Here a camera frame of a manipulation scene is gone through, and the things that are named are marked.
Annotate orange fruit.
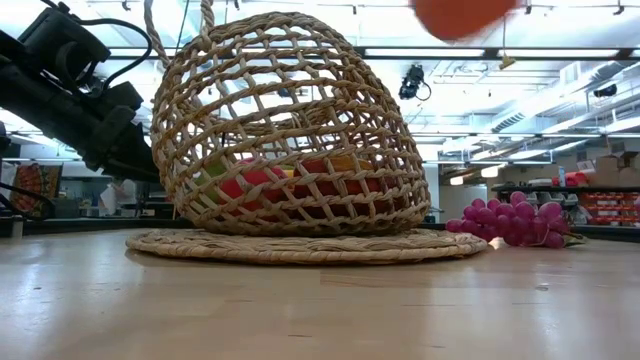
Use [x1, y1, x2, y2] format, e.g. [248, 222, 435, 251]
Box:
[410, 0, 520, 42]

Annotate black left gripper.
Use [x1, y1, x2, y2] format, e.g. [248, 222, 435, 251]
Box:
[64, 82, 162, 184]

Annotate green pear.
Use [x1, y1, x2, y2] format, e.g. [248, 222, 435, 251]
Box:
[193, 160, 229, 204]

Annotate person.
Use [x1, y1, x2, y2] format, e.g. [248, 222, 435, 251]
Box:
[98, 177, 139, 217]

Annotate black ceiling-mounted camera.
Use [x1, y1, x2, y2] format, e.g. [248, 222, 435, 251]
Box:
[398, 63, 432, 102]

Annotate round woven placemat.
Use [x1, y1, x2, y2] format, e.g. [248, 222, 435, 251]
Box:
[124, 227, 489, 266]

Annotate open-weave wicker basket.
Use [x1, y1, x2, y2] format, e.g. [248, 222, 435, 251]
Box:
[143, 0, 432, 237]

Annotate shelf with red bins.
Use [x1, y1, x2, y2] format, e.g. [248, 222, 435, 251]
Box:
[492, 184, 640, 226]

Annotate red round fruit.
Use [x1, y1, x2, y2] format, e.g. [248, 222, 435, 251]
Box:
[218, 157, 290, 215]

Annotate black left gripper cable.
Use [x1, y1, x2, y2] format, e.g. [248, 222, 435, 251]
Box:
[74, 17, 154, 94]

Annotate yellow ceiling pendant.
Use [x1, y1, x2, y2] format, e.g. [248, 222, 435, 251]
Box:
[498, 14, 517, 71]

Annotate red yellow mango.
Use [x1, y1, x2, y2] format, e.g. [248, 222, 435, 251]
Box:
[292, 154, 396, 217]

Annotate purple grape bunch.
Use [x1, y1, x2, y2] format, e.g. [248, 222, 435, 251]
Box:
[444, 190, 576, 250]

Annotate colourful patterned poster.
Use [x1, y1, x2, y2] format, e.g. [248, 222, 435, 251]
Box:
[8, 163, 64, 219]

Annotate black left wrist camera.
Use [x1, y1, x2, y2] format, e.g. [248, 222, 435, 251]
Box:
[17, 2, 112, 96]

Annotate black metal table frame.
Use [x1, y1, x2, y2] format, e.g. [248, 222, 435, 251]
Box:
[0, 215, 640, 245]

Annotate black ceiling beam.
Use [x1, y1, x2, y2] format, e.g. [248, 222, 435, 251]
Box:
[107, 44, 640, 63]

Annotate stacked cardboard boxes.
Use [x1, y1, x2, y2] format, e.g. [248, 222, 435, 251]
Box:
[574, 149, 640, 189]

